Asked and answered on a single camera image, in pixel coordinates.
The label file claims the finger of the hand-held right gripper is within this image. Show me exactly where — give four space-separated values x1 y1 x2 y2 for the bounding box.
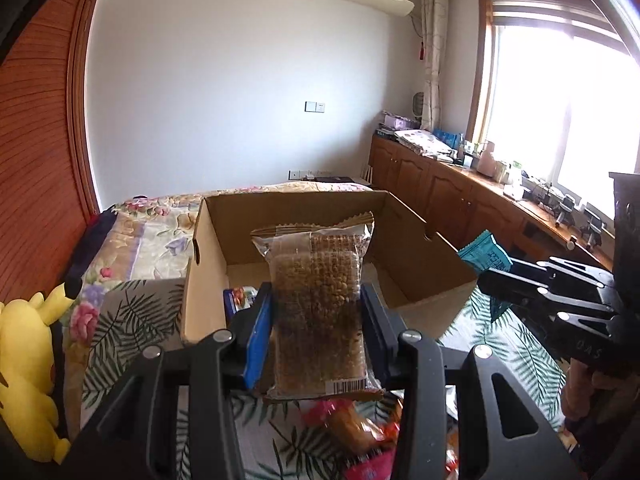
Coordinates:
477 266 622 347
512 256 616 309

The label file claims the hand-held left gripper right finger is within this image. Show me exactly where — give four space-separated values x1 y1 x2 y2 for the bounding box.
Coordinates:
361 282 577 480

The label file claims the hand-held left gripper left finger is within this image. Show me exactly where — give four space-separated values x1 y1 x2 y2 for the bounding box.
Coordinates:
65 282 274 480

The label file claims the blue and white snack packet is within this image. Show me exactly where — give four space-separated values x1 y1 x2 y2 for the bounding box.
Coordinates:
222 285 261 318

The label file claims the teal snack packet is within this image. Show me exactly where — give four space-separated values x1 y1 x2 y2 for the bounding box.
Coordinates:
459 231 513 323

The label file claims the brown granola bar packet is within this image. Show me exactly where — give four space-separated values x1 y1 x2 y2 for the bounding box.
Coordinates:
250 211 386 403

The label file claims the cardboard box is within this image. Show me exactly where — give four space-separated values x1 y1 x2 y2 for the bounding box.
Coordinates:
181 190 478 347

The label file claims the orange bun packet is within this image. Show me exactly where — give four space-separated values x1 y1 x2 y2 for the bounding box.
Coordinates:
325 402 401 455

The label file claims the pink snack packet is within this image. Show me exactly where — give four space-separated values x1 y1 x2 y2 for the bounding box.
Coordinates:
345 450 401 480

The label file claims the person's right hand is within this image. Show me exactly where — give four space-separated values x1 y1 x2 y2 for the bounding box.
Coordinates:
561 359 602 422

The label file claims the small grey gadget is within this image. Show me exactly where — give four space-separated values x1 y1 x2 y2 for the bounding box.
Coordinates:
555 194 577 225
581 207 606 247

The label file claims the wooden cabinet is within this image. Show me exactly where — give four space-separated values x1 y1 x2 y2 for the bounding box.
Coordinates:
370 132 616 272

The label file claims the pink jug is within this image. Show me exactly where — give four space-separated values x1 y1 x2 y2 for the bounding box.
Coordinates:
479 141 497 176

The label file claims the leaf print cloth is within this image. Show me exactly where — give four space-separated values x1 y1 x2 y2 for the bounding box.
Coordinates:
82 280 568 480

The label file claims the floral blanket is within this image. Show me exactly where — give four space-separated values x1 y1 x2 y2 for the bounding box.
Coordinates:
62 181 375 411

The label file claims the wooden framed window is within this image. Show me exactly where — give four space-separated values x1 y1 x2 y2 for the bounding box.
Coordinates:
472 0 640 221

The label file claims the stack of papers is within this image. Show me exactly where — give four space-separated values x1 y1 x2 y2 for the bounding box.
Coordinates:
394 130 453 157

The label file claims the dark cloth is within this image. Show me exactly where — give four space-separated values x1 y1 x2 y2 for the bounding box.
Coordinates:
65 210 118 286

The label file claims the purple box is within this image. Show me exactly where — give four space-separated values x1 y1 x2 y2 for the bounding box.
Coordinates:
379 110 422 132

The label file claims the yellow plush toy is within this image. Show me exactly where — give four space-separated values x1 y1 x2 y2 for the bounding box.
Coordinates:
0 282 83 463

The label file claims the patterned curtain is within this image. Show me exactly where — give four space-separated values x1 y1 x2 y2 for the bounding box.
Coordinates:
419 0 449 131

